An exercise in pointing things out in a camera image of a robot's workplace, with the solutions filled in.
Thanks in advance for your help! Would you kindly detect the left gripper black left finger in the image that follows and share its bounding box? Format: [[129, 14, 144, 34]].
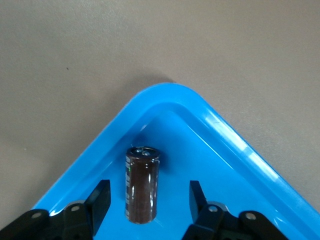
[[0, 179, 112, 240]]

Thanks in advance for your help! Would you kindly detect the brown table mat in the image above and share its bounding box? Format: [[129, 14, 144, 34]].
[[0, 0, 320, 221]]

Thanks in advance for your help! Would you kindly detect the blue plastic tray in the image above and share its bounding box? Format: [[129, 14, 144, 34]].
[[29, 82, 320, 240]]

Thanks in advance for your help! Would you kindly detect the long dark brown capacitor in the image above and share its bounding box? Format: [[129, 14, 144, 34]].
[[124, 146, 161, 225]]

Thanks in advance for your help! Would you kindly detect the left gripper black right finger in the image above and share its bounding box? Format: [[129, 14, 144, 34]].
[[181, 179, 296, 240]]

